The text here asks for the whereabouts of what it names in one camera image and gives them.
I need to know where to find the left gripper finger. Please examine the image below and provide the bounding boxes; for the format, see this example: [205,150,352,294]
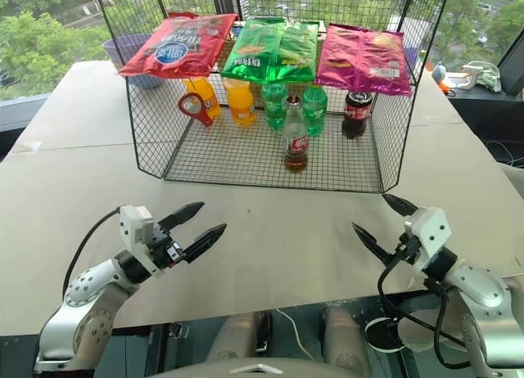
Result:
[181,223,228,265]
[158,201,206,232]

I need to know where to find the glass bottle red label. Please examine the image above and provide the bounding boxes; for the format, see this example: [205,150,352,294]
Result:
[281,95,310,174]

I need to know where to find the grey rounded robot leg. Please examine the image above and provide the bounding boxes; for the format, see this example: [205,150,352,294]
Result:
[206,311,264,363]
[322,305,373,371]

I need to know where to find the green chips bag yellow label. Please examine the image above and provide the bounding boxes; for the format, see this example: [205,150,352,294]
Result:
[265,20,321,84]

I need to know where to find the red bottle opener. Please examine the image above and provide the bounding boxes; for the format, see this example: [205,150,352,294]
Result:
[177,92,215,128]

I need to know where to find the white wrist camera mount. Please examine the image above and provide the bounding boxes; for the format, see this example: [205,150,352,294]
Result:
[402,207,452,290]
[118,205,161,279]

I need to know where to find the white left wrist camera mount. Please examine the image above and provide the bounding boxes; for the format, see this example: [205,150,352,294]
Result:
[118,205,161,279]

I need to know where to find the black round disc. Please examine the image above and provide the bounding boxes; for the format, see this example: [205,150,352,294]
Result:
[364,317,405,351]

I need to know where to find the purple plastic bowl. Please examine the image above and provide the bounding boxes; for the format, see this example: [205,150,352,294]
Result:
[101,34,164,90]

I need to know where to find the orange soda plastic bottle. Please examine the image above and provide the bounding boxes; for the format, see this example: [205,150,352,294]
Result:
[223,78,259,128]
[182,77,222,120]

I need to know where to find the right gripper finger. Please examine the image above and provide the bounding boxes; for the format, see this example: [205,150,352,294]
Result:
[382,193,419,219]
[350,221,397,268]

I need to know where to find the green soda plastic bottle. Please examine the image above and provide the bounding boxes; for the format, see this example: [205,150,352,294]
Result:
[260,82,290,131]
[301,83,329,137]

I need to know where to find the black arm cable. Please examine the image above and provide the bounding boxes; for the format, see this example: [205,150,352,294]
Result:
[62,207,123,298]
[376,246,470,367]

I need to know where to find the black wire mesh rack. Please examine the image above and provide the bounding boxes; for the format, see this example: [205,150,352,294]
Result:
[93,0,451,194]

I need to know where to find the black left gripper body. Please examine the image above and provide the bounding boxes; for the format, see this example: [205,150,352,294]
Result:
[148,226,185,271]

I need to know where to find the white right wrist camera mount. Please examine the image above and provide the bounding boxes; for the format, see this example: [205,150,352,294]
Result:
[402,207,452,290]

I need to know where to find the red chips bag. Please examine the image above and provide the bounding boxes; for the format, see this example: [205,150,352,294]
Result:
[117,11,239,79]

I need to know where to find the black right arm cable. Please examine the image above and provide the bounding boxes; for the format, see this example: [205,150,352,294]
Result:
[376,246,470,367]

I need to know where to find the thin white cable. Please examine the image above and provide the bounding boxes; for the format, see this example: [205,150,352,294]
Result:
[275,308,313,361]

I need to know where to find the magenta chips bag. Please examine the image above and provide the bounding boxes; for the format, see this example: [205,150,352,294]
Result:
[314,23,413,97]

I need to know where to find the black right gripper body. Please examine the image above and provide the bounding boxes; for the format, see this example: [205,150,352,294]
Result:
[394,232,423,266]

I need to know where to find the thin tangled wires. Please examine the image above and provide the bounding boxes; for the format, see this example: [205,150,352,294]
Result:
[486,139,524,167]

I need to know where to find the white and green plush toy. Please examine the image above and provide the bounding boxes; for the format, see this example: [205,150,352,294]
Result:
[457,61,503,94]

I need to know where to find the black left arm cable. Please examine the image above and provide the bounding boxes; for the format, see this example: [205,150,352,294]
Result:
[62,207,123,298]

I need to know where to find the dark cola plastic bottle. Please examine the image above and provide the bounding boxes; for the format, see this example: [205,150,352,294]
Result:
[341,90,375,140]

